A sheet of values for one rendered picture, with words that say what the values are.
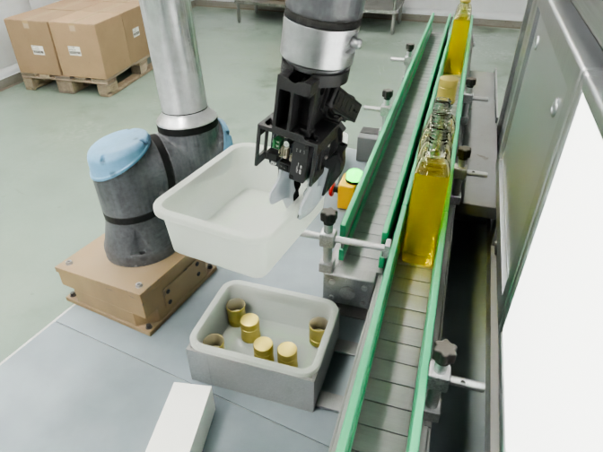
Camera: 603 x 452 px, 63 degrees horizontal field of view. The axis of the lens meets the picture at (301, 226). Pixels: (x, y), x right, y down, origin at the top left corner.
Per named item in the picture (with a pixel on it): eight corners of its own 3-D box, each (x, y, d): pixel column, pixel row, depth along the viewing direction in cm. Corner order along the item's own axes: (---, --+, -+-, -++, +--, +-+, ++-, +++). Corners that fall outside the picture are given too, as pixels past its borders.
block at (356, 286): (371, 313, 90) (374, 284, 86) (320, 302, 92) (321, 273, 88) (374, 299, 93) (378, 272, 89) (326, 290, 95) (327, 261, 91)
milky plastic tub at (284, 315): (314, 412, 80) (315, 378, 75) (189, 378, 86) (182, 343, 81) (339, 334, 94) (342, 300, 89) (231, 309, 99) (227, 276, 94)
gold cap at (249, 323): (238, 341, 90) (236, 324, 88) (245, 327, 93) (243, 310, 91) (256, 345, 89) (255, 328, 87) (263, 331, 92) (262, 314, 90)
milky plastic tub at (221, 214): (154, 262, 67) (142, 207, 62) (242, 186, 83) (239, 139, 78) (266, 300, 60) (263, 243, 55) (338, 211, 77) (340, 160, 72)
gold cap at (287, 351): (274, 371, 85) (273, 353, 82) (281, 355, 88) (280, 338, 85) (293, 376, 84) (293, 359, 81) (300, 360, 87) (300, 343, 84)
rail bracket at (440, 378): (471, 439, 63) (494, 371, 55) (416, 424, 65) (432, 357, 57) (472, 412, 66) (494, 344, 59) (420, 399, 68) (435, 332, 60)
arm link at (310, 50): (303, 1, 52) (377, 21, 50) (298, 44, 55) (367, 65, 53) (270, 16, 46) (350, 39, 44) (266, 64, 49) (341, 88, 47)
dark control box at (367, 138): (381, 165, 149) (383, 140, 145) (355, 161, 151) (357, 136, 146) (386, 153, 156) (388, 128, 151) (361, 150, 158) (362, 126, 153)
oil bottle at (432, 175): (432, 267, 90) (452, 163, 78) (400, 262, 92) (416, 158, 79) (434, 249, 95) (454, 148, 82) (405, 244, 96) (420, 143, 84)
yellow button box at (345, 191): (362, 213, 128) (364, 189, 124) (335, 209, 130) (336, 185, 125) (368, 200, 133) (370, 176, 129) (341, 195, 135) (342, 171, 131)
